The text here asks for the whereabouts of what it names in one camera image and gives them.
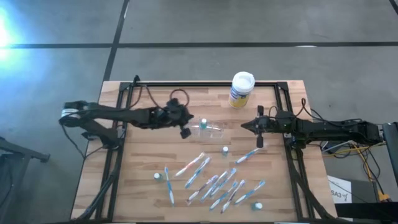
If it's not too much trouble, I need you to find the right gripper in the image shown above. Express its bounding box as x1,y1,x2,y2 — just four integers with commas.
240,105,278,149

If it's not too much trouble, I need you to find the clear plastic organizer box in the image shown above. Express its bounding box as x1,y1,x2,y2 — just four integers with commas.
188,119,225,139

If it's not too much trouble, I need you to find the orange white toothbrush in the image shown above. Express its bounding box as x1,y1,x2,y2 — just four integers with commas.
174,152,206,178

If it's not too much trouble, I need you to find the yellow disinfectant wipes canister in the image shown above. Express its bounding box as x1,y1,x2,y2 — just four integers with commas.
228,71,256,110

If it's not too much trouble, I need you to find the white paper label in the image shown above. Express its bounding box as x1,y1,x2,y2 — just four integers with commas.
328,175,352,205

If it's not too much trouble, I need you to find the black equipment case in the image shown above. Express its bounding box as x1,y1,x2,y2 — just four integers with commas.
381,121,398,187

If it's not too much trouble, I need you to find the black box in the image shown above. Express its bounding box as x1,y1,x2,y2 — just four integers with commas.
335,202,398,222

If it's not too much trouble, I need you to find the black metal stand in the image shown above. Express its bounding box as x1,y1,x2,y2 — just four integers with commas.
0,136,51,224

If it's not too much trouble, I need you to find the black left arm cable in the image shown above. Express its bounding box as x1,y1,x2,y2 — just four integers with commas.
132,83,190,110

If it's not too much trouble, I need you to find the yellow cable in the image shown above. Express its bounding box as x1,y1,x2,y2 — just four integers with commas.
323,144,391,203

